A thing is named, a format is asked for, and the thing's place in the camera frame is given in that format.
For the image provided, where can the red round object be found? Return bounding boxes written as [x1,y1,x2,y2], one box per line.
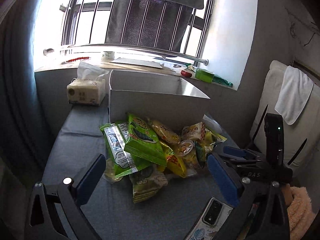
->
[180,70,192,78]

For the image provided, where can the red bead string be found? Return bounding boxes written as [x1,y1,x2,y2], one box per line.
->
[61,56,90,65]

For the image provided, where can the steel window rail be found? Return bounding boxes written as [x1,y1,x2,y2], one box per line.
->
[43,43,209,66]

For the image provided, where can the pink fleece right sleeve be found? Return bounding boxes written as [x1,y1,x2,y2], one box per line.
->
[287,187,316,240]

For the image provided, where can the right hand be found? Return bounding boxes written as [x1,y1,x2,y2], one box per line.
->
[281,184,293,207]

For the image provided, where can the white cushion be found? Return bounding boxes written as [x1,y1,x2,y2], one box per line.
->
[250,60,319,172]

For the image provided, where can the yellow lemon chip bag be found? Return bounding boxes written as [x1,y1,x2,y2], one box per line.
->
[195,128,227,162]

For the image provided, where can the white storage box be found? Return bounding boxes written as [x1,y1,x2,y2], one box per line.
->
[108,69,210,131]

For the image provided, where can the yellow round cracker bag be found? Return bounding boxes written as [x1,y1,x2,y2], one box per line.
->
[148,120,181,144]

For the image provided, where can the jelly cup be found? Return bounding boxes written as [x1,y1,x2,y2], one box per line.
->
[175,140,194,157]

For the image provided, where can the white tape roll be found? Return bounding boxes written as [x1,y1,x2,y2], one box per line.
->
[101,51,115,60]

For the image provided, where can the tissue pack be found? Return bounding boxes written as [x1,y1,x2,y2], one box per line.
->
[67,61,109,106]

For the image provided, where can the green pea snack bag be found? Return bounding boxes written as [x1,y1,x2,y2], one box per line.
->
[129,165,168,203]

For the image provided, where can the smartphone with cartoon case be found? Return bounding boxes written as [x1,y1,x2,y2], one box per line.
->
[184,197,233,240]

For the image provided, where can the green plastic box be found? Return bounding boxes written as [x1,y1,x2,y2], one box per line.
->
[195,68,214,83]

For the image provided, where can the grey cardboard sheet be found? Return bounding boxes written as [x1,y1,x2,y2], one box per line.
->
[111,57,163,69]

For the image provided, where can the green seaweed snack bag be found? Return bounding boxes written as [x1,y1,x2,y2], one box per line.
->
[124,113,167,166]

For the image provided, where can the white towel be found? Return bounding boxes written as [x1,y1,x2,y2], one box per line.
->
[274,66,314,125]

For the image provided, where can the yellow red snack pouch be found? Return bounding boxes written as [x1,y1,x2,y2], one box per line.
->
[160,141,187,178]

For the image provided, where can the green plastic bag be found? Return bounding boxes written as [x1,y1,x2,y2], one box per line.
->
[186,63,233,87]

